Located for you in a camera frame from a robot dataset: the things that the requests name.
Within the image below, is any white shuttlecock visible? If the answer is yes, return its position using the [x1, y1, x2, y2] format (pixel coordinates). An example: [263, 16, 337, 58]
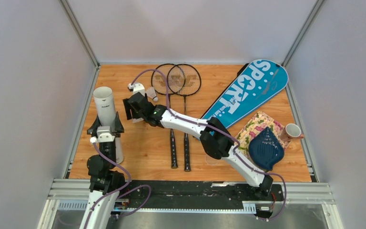
[132, 118, 143, 123]
[145, 86, 159, 102]

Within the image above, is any white shuttlecock tube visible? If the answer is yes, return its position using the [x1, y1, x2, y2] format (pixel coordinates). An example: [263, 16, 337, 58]
[93, 86, 124, 164]

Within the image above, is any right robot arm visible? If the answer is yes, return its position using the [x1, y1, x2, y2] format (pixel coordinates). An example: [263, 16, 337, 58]
[123, 93, 273, 200]

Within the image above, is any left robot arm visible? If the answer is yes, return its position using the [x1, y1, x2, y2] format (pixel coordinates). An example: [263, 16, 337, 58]
[80, 112, 127, 229]

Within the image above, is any left black badminton racket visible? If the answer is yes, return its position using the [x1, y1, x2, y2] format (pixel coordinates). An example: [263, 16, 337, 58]
[151, 63, 187, 169]

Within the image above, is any black badminton racket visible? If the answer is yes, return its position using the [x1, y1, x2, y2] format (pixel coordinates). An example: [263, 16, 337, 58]
[167, 63, 202, 172]
[151, 63, 187, 169]

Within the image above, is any right black badminton racket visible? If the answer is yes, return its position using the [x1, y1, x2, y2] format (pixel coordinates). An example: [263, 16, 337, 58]
[167, 63, 202, 172]

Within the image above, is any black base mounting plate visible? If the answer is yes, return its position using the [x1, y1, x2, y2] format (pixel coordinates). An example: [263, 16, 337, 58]
[121, 180, 284, 209]

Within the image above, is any clear plastic tube lid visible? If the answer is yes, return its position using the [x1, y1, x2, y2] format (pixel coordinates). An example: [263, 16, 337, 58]
[205, 155, 219, 166]

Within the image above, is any floral tray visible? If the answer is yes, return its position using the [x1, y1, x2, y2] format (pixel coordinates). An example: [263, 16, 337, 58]
[235, 111, 291, 159]

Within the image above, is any blue racket cover bag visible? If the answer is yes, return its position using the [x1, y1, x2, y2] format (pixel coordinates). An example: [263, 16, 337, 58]
[201, 59, 289, 129]

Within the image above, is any blue leaf-shaped dish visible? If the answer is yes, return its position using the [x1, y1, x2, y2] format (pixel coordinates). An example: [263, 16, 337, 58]
[248, 127, 285, 171]

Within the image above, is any white and pink mug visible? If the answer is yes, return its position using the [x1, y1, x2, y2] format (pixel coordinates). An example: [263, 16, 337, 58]
[279, 123, 305, 142]

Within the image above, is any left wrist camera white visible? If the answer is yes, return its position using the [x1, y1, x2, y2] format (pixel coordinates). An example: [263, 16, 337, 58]
[90, 137, 97, 144]

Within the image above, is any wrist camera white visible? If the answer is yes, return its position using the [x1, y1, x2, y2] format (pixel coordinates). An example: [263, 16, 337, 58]
[90, 137, 97, 144]
[128, 83, 146, 96]

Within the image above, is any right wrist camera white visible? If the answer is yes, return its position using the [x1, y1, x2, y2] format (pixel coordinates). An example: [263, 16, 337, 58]
[128, 83, 146, 96]

